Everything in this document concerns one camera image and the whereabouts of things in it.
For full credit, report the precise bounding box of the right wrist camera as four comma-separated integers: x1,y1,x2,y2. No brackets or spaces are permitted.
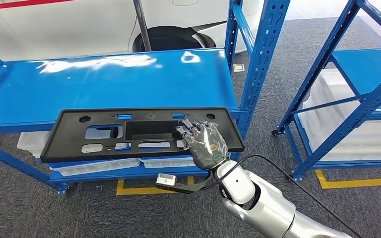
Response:
156,173,216,194

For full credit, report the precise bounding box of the yellow floor tape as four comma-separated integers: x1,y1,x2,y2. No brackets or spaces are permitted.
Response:
315,167,381,189
116,176,194,196

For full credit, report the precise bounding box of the white car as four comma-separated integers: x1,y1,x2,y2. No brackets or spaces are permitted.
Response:
0,0,260,69

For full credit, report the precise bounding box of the black plastic panel part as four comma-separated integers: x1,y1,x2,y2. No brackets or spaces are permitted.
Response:
40,107,246,164

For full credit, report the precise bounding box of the black car wheel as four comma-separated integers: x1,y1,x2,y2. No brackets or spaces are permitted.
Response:
131,25,217,53

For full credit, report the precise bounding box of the blue metal shelf rack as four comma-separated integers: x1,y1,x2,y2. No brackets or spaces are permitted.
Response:
272,0,381,182
0,0,291,197

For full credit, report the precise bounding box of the grey metal pole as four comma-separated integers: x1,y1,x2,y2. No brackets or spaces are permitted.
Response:
132,0,152,52

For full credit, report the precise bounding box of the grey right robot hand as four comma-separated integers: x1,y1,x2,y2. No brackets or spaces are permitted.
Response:
176,118,229,171

